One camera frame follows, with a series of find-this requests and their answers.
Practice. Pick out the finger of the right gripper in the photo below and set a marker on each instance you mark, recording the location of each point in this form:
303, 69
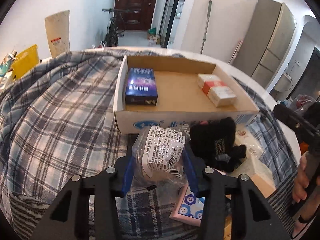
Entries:
292, 119

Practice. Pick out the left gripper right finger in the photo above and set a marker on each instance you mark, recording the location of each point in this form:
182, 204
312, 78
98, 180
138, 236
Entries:
252, 217

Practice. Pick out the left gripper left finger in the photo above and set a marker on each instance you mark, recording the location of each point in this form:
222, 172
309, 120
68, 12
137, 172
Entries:
68, 215

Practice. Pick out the beige tissue pack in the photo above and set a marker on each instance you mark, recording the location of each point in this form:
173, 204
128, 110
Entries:
259, 173

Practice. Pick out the clear bagged white item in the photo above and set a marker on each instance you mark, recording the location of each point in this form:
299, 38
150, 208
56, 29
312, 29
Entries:
158, 152

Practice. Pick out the person's right hand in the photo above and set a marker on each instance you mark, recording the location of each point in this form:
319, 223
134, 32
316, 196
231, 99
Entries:
299, 193

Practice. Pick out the brown cardboard piece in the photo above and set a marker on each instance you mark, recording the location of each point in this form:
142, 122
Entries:
228, 228

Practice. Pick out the striped grey cloth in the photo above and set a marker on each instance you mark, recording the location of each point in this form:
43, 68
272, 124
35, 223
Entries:
26, 212

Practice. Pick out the pink blue tissue pack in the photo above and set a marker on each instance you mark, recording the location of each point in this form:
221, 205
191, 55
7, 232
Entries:
188, 208

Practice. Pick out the black fuzzy pouch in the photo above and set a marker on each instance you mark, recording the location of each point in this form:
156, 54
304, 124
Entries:
214, 142

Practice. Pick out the red white cigarette pack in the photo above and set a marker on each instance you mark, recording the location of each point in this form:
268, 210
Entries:
216, 90

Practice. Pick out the beige refrigerator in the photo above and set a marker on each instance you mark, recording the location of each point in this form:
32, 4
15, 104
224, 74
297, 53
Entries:
270, 32

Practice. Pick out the blue plaid shirt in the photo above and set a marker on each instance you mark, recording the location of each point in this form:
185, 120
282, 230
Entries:
57, 121

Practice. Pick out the pink broom stick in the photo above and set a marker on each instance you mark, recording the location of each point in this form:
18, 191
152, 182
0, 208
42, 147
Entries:
236, 51

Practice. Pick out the blue purple cigarette pack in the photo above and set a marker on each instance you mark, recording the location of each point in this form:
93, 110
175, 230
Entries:
141, 87

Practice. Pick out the shallow cardboard box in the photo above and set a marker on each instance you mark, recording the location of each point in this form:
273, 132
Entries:
180, 100

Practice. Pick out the toothpaste tube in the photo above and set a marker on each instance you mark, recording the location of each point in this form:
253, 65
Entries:
7, 62

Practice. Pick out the yellow plastic cup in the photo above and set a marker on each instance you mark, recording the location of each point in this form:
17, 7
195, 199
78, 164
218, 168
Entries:
25, 61

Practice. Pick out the green dustpan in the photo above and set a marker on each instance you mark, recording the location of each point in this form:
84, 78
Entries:
152, 31

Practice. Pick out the black framed glass door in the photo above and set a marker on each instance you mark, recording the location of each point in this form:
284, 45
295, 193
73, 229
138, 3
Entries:
169, 22

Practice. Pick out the white patterned tumbler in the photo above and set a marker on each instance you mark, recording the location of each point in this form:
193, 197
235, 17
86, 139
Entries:
57, 30

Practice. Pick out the black bicycle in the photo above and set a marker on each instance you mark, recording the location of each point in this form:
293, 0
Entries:
116, 26

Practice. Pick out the dark red entrance door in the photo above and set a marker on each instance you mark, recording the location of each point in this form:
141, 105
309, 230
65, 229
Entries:
136, 15

